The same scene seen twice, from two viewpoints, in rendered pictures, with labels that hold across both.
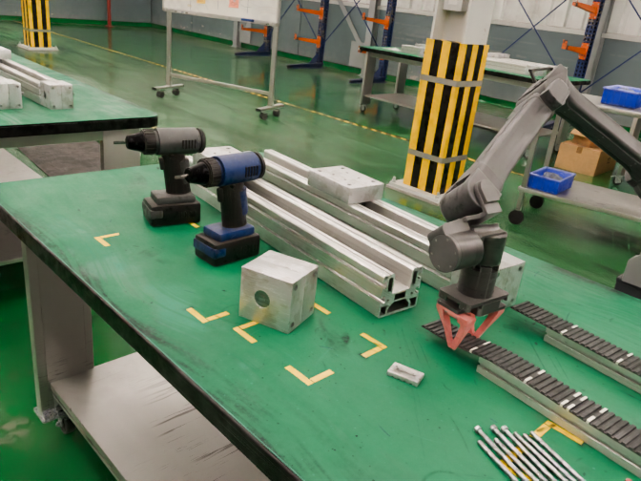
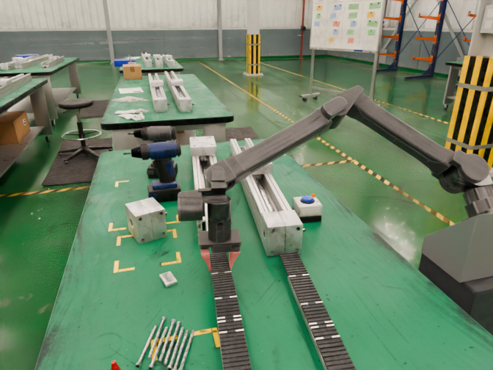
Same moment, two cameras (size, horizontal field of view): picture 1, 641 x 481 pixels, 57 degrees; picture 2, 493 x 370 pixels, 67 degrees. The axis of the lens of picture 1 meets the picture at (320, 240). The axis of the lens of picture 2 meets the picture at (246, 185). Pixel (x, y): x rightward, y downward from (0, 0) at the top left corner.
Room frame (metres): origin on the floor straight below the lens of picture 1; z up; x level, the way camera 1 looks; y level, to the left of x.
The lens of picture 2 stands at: (0.21, -0.73, 1.39)
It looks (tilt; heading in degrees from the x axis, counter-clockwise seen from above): 23 degrees down; 31
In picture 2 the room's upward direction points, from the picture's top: straight up
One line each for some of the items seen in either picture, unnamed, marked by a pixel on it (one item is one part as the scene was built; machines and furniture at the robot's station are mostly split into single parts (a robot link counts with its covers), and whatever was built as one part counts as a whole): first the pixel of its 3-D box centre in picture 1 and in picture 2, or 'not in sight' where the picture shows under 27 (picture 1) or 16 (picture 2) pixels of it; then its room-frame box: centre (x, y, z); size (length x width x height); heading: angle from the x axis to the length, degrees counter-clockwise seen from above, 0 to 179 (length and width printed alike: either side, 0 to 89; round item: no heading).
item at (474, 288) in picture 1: (477, 280); (219, 230); (0.86, -0.26, 0.91); 0.10 x 0.07 x 0.07; 130
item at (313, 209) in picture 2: not in sight; (304, 208); (1.26, -0.32, 0.81); 0.10 x 0.08 x 0.06; 130
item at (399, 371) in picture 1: (405, 374); (168, 279); (0.77, -0.15, 0.78); 0.05 x 0.03 x 0.01; 63
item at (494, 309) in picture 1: (472, 318); (224, 254); (0.87, -0.26, 0.84); 0.07 x 0.07 x 0.09; 40
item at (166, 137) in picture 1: (159, 176); (153, 151); (1.29, 0.38, 0.89); 0.20 x 0.08 x 0.22; 123
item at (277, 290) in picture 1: (282, 287); (150, 219); (0.93, 0.06, 0.83); 0.11 x 0.10 x 0.10; 155
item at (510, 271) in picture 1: (489, 278); (285, 232); (1.07, -0.34, 0.83); 0.12 x 0.09 x 0.10; 130
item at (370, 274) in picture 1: (279, 218); (206, 180); (1.28, 0.10, 0.82); 0.80 x 0.10 x 0.09; 40
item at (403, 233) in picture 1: (341, 207); (254, 177); (1.40, -0.04, 0.82); 0.80 x 0.10 x 0.09; 40
